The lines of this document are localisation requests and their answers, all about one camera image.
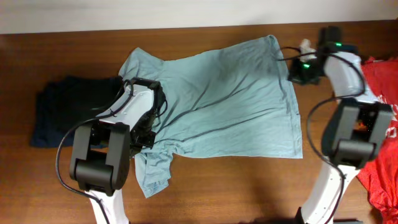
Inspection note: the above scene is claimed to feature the light blue grey t-shirt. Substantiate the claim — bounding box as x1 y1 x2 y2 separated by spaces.
119 35 303 197

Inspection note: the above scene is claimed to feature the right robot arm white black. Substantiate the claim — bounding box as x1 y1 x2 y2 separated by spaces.
288 26 393 223

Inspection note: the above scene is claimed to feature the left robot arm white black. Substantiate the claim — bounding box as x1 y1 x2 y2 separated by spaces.
69 78 167 223

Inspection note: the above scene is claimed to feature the folded dark navy garment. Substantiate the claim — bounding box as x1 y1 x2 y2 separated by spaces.
30 76 124 148

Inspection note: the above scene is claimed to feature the red t-shirt white print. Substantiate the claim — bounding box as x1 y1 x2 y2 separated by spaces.
356 56 398 224

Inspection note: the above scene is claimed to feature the right black cable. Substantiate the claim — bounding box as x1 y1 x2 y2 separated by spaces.
276 46 366 224

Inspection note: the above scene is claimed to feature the black cable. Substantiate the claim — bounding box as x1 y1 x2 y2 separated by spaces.
276 46 366 224
55 79 169 224

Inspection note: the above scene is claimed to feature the left black cable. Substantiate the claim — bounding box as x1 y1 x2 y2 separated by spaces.
55 79 169 224

